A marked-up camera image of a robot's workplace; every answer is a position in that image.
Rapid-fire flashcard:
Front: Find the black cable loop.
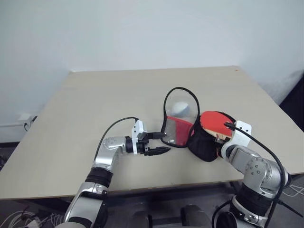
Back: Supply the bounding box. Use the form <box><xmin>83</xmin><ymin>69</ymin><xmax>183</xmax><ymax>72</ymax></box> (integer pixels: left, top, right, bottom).
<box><xmin>212</xmin><ymin>199</ymin><xmax>235</xmax><ymax>228</ymax></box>

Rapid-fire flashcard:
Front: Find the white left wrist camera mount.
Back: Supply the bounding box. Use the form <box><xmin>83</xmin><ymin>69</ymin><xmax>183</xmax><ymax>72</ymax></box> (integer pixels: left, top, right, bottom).
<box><xmin>131</xmin><ymin>120</ymin><xmax>147</xmax><ymax>156</ymax></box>

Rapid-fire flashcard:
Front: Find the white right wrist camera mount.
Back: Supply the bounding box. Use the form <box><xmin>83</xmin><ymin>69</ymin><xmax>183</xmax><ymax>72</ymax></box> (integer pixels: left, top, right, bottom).
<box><xmin>220</xmin><ymin>120</ymin><xmax>252</xmax><ymax>149</ymax></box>

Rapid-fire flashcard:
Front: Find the black clear-window paddle case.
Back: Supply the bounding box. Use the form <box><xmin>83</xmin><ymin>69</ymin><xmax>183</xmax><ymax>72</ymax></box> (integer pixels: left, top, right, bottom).
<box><xmin>160</xmin><ymin>87</ymin><xmax>220</xmax><ymax>163</ymax></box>

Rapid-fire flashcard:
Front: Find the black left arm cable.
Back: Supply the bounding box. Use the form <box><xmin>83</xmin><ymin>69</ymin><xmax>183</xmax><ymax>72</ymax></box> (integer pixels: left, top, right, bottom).
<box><xmin>94</xmin><ymin>116</ymin><xmax>140</xmax><ymax>164</ymax></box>

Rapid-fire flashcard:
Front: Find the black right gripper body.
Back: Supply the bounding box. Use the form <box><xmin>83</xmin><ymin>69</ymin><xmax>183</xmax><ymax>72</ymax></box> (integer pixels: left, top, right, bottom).
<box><xmin>213</xmin><ymin>135</ymin><xmax>226</xmax><ymax>146</ymax></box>

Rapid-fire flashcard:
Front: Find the dark grey fabric panel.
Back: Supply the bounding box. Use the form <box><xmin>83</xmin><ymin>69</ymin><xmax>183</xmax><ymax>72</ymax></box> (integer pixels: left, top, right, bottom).
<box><xmin>279</xmin><ymin>70</ymin><xmax>304</xmax><ymax>133</ymax></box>

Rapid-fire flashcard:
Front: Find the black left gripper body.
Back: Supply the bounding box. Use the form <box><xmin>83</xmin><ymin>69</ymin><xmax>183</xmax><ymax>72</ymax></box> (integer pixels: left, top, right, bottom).
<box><xmin>137</xmin><ymin>138</ymin><xmax>152</xmax><ymax>157</ymax></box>

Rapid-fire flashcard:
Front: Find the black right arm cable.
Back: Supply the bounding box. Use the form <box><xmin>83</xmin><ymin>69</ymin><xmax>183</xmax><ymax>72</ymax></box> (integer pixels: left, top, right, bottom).
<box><xmin>224</xmin><ymin>121</ymin><xmax>291</xmax><ymax>207</ymax></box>

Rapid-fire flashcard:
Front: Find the red table tennis paddle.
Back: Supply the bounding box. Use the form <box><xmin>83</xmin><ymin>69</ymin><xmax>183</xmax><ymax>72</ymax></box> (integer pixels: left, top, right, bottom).
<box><xmin>199</xmin><ymin>110</ymin><xmax>236</xmax><ymax>143</ymax></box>

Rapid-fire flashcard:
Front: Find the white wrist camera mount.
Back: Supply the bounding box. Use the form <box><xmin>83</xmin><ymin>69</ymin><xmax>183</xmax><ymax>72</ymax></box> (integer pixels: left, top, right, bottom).
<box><xmin>220</xmin><ymin>120</ymin><xmax>252</xmax><ymax>149</ymax></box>
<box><xmin>131</xmin><ymin>120</ymin><xmax>147</xmax><ymax>156</ymax></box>

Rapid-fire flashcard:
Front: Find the black floor cable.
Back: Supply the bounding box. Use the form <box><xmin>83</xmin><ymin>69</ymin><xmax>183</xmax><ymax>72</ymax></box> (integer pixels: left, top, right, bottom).
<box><xmin>279</xmin><ymin>200</ymin><xmax>304</xmax><ymax>216</ymax></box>

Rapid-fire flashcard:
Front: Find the white blue zipper pull ball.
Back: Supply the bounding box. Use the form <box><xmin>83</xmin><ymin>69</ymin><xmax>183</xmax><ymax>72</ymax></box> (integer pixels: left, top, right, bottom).
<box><xmin>171</xmin><ymin>101</ymin><xmax>191</xmax><ymax>117</ymax></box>

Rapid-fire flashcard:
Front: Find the white floor cable bundle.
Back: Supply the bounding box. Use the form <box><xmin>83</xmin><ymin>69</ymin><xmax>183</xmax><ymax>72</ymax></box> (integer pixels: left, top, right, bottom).
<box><xmin>286</xmin><ymin>177</ymin><xmax>304</xmax><ymax>198</ymax></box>
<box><xmin>0</xmin><ymin>206</ymin><xmax>69</xmax><ymax>228</ymax></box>

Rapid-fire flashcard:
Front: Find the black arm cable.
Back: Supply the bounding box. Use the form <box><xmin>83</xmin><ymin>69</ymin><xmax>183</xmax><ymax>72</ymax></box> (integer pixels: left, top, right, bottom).
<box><xmin>224</xmin><ymin>121</ymin><xmax>291</xmax><ymax>207</ymax></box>
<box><xmin>94</xmin><ymin>116</ymin><xmax>140</xmax><ymax>164</ymax></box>

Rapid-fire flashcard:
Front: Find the white wall cable duct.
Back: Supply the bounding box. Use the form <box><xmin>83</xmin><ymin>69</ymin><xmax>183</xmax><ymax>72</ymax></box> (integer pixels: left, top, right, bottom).
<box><xmin>0</xmin><ymin>122</ymin><xmax>26</xmax><ymax>129</ymax></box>

